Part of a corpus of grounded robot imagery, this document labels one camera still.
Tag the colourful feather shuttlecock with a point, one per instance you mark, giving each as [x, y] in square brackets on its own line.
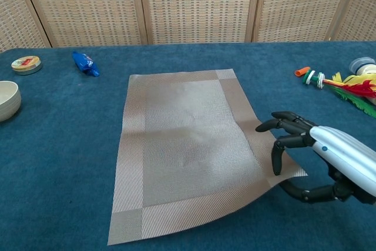
[352, 90]

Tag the blue carpet table cover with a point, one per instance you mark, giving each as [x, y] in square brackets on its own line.
[58, 160]

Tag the mayonnaise squeeze bottle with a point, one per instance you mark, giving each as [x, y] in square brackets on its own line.
[361, 64]

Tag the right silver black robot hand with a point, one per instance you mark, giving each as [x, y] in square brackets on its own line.
[343, 148]

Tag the grey woven placemat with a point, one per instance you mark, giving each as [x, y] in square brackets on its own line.
[191, 145]

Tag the blue snack packet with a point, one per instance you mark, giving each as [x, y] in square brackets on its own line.
[85, 63]

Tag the round tin with red label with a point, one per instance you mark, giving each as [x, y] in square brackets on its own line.
[26, 66]

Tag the woven bamboo folding screen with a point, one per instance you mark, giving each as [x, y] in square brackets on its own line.
[199, 4]

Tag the white bowl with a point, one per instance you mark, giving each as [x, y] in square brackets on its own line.
[8, 101]

